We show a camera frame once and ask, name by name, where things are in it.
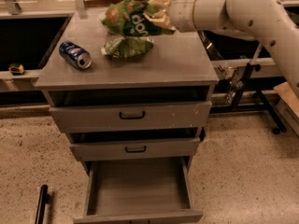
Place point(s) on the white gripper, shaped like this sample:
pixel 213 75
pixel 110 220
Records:
pixel 181 10

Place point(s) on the green rice chip bag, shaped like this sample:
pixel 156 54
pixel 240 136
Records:
pixel 132 18

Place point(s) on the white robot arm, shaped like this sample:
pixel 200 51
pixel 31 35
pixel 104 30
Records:
pixel 263 20

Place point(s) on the crumpled green snack bag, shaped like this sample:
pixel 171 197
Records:
pixel 127 47

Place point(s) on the grey drawer cabinet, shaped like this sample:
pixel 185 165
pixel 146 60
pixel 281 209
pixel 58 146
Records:
pixel 176 70

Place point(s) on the grey top drawer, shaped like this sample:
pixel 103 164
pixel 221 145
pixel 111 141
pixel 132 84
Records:
pixel 108 118

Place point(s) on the grey middle drawer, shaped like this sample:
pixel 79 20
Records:
pixel 140 149

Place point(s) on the grey open bottom drawer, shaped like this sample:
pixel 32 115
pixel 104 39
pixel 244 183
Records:
pixel 142 191

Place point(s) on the blue soda can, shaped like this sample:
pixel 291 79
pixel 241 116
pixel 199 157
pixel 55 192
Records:
pixel 75 55

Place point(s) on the black tray stand table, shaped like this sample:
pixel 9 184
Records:
pixel 234 88

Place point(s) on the cardboard box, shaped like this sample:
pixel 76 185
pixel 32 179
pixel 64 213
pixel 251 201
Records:
pixel 288 105

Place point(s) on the yellow tape measure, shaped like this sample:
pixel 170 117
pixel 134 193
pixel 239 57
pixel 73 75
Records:
pixel 16 69

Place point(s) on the black bar handle on floor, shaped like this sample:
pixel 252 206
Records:
pixel 41 204

